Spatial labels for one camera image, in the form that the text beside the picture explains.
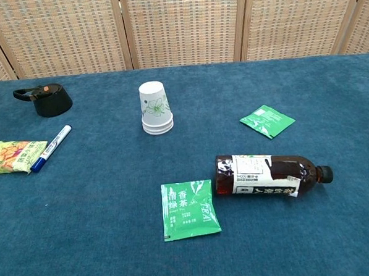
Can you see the white marker pen, blue cap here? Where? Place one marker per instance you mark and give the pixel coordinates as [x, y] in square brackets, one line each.
[53, 146]

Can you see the large green tea sachet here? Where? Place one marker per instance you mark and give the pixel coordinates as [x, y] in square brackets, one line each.
[188, 212]

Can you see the blue tablecloth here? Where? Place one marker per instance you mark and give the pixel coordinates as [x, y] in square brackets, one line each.
[115, 240]

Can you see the paper cup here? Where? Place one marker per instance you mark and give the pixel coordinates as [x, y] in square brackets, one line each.
[157, 125]
[158, 132]
[153, 99]

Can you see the dark tea bottle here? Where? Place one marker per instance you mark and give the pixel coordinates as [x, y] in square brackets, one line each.
[251, 174]

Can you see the yellow-green snack bag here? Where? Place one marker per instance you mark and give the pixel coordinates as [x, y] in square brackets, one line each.
[12, 156]

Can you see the paper cup, blue flower print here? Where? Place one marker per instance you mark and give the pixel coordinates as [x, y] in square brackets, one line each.
[158, 132]

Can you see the small green tea sachet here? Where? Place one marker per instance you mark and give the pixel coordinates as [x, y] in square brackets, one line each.
[267, 121]

